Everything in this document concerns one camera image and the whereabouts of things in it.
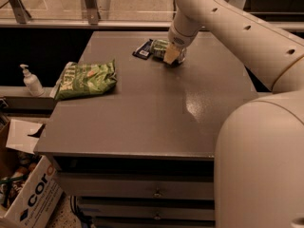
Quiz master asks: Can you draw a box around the metal railing post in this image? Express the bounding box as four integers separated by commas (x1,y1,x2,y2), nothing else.
8,0,31,24
85,0,100,25

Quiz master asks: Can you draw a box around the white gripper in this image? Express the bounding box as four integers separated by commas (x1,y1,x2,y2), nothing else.
163,20,200,65

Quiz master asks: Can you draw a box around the green soda can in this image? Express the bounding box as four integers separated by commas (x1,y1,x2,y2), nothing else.
150,39,186,65

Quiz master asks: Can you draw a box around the metal railing post middle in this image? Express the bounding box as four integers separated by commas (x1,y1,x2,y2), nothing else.
85,0,100,25

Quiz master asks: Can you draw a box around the white cardboard box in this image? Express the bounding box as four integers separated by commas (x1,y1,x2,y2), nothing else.
0,119,62,228

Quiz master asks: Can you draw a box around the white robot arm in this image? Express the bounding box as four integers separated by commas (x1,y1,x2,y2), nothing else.
165,0,304,228

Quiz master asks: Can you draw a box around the white pump sanitizer bottle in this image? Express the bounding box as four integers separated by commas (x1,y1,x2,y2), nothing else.
20,64,45,97

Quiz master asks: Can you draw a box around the green chip bag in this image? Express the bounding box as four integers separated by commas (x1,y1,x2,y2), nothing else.
55,60,117,101

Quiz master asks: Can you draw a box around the grey drawer cabinet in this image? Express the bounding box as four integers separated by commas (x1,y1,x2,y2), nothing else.
36,31,257,228

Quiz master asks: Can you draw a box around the metal railing post left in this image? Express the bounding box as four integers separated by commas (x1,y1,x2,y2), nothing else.
8,0,31,24

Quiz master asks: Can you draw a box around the dark blue rxbar wrapper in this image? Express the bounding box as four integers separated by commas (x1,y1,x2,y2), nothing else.
132,39,153,60

